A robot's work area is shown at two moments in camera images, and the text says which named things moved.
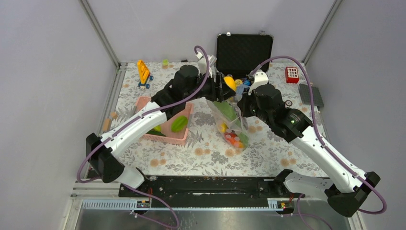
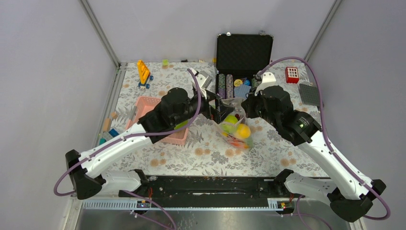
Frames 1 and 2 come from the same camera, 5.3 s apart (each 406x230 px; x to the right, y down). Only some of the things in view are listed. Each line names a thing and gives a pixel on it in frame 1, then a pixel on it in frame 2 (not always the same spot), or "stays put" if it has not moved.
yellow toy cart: x=144 y=74 stays put
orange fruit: x=230 y=81 -> x=243 y=131
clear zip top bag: x=233 y=125 stays put
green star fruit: x=179 y=123 stays put
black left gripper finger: x=224 y=90 -> x=221 y=109
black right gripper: x=244 y=101 stays put
